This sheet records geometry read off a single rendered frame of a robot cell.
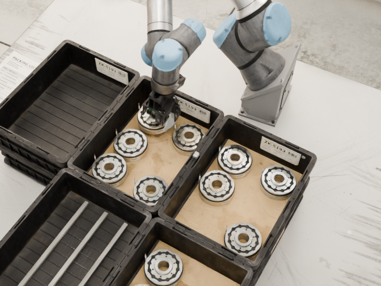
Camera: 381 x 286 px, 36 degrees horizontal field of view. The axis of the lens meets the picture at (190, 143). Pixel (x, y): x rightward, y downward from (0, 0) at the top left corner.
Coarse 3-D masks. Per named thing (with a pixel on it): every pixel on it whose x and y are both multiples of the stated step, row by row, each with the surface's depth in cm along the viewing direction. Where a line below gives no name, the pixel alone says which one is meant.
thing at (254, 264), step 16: (256, 128) 171; (208, 144) 168; (288, 144) 170; (304, 176) 162; (176, 192) 158; (160, 208) 156; (288, 208) 158; (176, 224) 153; (208, 240) 151; (272, 240) 151; (240, 256) 148; (256, 256) 148
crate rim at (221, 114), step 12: (216, 108) 176; (108, 120) 172; (216, 120) 173; (96, 132) 170; (84, 144) 167; (204, 144) 168; (72, 156) 165; (72, 168) 162; (96, 180) 160; (120, 192) 158; (168, 192) 158; (144, 204) 156; (156, 204) 156
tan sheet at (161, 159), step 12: (132, 120) 185; (180, 120) 185; (144, 132) 182; (168, 132) 182; (132, 144) 180; (156, 144) 180; (168, 144) 180; (156, 156) 177; (168, 156) 177; (180, 156) 177; (132, 168) 175; (144, 168) 175; (156, 168) 175; (168, 168) 175; (180, 168) 175; (132, 180) 172; (168, 180) 172; (132, 192) 170
